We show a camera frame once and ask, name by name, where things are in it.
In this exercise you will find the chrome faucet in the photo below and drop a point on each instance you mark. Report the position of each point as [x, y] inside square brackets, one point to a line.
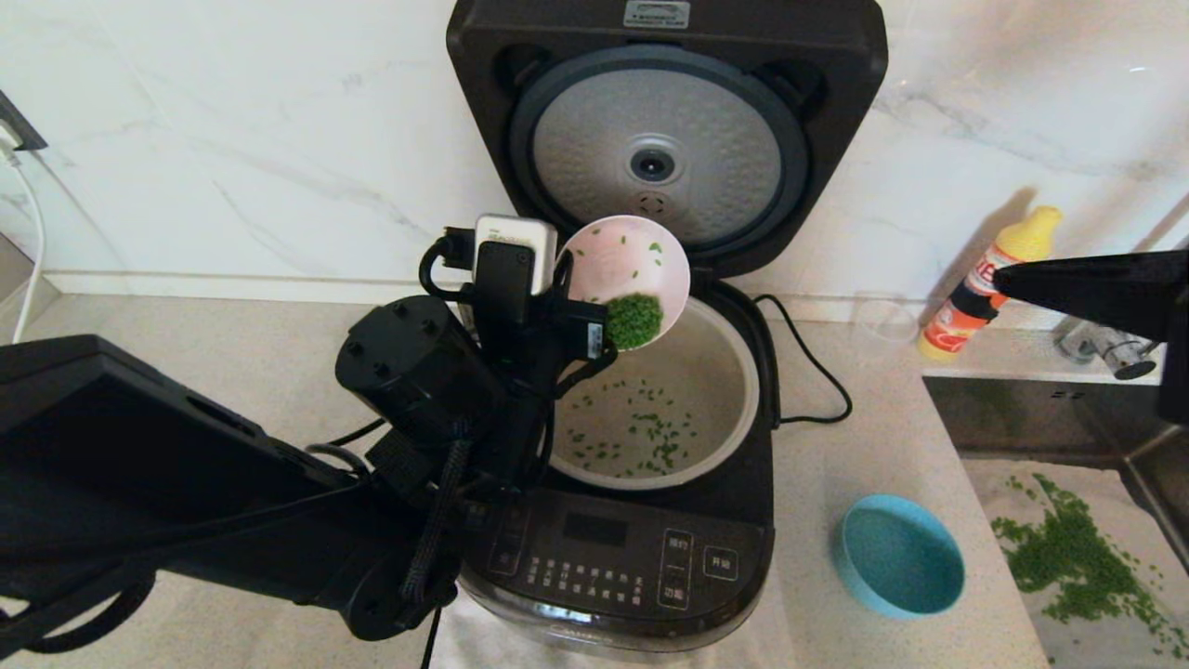
[1119, 358]

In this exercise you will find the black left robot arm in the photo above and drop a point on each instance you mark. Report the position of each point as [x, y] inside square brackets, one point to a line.
[139, 465]

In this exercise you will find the orange yellow detergent bottle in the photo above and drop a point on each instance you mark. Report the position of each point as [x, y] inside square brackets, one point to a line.
[952, 325]

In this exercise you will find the clear glass cup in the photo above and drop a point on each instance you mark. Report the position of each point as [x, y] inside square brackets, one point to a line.
[882, 325]

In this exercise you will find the grey wall outlet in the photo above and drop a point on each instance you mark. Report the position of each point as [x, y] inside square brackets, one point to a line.
[19, 125]

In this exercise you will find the black rice cooker lid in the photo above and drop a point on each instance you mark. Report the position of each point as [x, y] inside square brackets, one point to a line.
[836, 56]

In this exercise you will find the steel sink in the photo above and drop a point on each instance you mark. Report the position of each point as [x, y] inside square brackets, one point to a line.
[1022, 418]

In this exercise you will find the pink bowl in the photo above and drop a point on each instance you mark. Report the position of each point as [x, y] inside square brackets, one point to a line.
[622, 260]

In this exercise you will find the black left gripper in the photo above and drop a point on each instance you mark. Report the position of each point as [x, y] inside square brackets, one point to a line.
[525, 390]

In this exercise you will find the cream inner pot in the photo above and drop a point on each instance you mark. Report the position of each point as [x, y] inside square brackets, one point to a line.
[715, 400]

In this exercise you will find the black strip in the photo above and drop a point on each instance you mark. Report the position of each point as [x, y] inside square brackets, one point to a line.
[430, 655]

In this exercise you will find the spilled green grains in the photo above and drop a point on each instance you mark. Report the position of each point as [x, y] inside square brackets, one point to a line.
[1068, 557]

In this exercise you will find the blue bowl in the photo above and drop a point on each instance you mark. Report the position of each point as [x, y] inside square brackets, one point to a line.
[896, 557]

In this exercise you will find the white cloth mat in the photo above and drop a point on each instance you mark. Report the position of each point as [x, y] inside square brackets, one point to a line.
[492, 655]

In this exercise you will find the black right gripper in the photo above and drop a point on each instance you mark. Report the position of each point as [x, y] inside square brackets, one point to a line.
[1175, 372]

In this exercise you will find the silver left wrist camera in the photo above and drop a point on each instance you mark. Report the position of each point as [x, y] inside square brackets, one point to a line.
[516, 229]

